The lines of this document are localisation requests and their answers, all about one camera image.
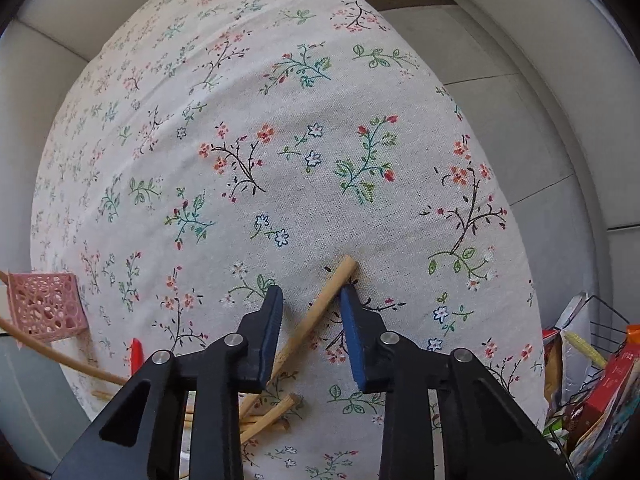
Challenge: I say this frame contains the red carton box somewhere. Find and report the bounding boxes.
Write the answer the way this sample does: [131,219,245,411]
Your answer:
[581,342,640,429]

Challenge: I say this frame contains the pink perforated utensil holder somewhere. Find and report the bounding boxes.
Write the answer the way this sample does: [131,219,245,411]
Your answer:
[6,271,89,349]

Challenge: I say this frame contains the floral tablecloth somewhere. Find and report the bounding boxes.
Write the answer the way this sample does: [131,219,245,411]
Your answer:
[30,0,549,480]

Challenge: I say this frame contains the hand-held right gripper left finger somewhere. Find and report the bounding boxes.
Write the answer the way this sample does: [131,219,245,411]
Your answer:
[50,285,286,480]

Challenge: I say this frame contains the white plastic packet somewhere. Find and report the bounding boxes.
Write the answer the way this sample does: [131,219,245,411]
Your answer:
[559,329,609,407]

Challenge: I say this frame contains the long wooden chopstick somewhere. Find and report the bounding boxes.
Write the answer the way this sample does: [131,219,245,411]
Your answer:
[239,255,358,423]

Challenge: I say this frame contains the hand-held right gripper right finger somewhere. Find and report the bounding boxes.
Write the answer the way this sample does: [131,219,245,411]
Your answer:
[339,282,576,480]

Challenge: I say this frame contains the colourful printed box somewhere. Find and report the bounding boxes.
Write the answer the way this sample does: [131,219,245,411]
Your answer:
[569,399,640,477]

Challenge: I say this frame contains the black wire basket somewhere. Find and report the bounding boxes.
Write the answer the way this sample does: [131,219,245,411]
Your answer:
[542,293,640,480]

